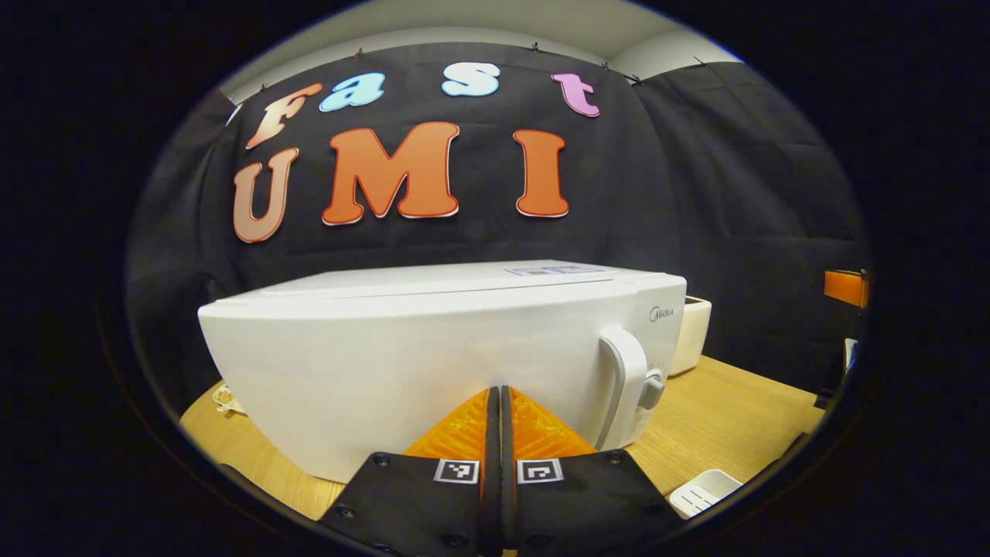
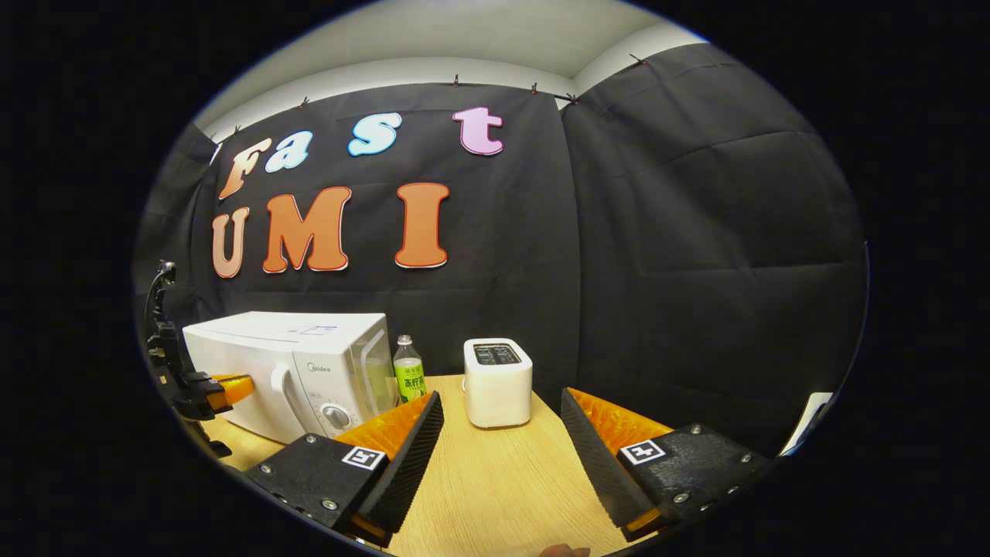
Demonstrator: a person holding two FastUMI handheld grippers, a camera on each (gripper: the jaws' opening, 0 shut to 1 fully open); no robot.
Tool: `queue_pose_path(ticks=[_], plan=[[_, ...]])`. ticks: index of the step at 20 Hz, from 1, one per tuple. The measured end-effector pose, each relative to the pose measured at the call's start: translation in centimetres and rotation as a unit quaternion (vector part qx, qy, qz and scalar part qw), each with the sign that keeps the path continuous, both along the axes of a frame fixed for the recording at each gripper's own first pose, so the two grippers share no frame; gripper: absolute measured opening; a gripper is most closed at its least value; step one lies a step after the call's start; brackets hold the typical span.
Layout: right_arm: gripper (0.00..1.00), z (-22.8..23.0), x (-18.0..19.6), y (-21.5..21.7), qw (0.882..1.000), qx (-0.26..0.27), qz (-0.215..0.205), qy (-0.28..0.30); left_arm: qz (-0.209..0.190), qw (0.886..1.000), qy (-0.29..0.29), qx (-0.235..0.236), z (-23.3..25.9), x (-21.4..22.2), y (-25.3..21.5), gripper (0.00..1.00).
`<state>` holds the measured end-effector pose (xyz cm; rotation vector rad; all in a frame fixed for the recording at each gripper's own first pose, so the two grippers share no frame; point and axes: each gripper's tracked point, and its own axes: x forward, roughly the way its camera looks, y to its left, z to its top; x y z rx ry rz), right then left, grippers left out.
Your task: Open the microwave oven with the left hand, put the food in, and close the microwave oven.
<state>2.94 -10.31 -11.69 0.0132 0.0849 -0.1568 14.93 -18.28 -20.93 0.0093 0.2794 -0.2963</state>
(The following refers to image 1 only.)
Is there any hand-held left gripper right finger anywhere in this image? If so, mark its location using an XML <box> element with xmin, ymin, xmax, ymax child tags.
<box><xmin>500</xmin><ymin>386</ymin><xmax>686</xmax><ymax>557</ymax></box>

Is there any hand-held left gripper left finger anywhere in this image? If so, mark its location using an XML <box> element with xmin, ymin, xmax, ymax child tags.
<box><xmin>317</xmin><ymin>386</ymin><xmax>502</xmax><ymax>557</ymax></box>

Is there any white microwave oven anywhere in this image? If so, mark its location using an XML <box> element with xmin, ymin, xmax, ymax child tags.
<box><xmin>198</xmin><ymin>259</ymin><xmax>688</xmax><ymax>484</ymax></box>

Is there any white ribbed tray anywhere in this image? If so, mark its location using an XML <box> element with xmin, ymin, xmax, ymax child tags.
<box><xmin>669</xmin><ymin>469</ymin><xmax>743</xmax><ymax>519</ymax></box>

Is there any white toaster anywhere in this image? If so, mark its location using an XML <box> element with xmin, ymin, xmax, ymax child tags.
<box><xmin>669</xmin><ymin>296</ymin><xmax>712</xmax><ymax>378</ymax></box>

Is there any white divided dish of beans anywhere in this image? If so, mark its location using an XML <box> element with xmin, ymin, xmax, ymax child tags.
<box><xmin>212</xmin><ymin>384</ymin><xmax>248</xmax><ymax>416</ymax></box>

